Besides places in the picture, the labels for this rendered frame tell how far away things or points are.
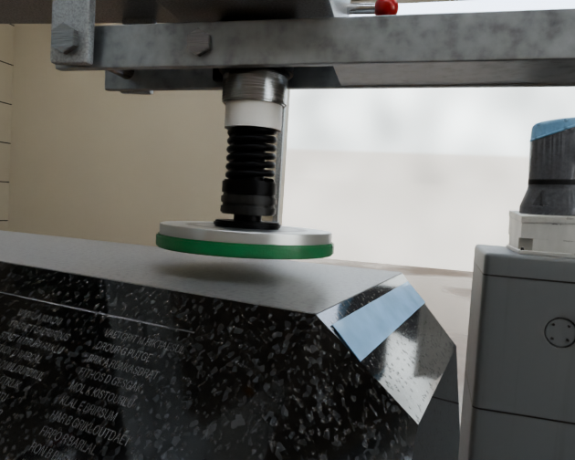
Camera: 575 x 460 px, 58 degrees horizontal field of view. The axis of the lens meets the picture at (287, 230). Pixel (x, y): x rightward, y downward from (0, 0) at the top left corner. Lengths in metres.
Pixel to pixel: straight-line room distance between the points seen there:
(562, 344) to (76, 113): 6.31
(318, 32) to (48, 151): 6.76
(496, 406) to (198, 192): 4.95
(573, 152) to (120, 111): 5.71
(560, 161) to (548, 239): 0.23
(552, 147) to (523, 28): 1.05
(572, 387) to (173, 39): 1.30
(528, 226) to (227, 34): 1.12
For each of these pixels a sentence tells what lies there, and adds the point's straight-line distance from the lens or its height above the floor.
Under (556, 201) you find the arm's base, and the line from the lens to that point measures 1.62.
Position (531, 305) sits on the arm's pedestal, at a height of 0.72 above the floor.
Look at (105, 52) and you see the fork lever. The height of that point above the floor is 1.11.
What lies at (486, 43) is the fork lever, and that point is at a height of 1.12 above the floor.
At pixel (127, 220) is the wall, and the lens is 6.55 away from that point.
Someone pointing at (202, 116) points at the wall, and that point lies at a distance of 6.16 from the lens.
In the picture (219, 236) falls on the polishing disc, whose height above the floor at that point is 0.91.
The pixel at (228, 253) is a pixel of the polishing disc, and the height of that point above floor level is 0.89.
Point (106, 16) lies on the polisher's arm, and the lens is 0.84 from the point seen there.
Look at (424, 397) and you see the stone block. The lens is 0.52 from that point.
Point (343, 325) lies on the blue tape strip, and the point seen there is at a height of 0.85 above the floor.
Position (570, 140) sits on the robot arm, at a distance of 1.64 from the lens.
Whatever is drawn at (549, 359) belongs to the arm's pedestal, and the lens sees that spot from 1.55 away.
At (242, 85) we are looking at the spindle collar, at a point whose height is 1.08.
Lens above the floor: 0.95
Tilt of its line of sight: 3 degrees down
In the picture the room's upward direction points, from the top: 4 degrees clockwise
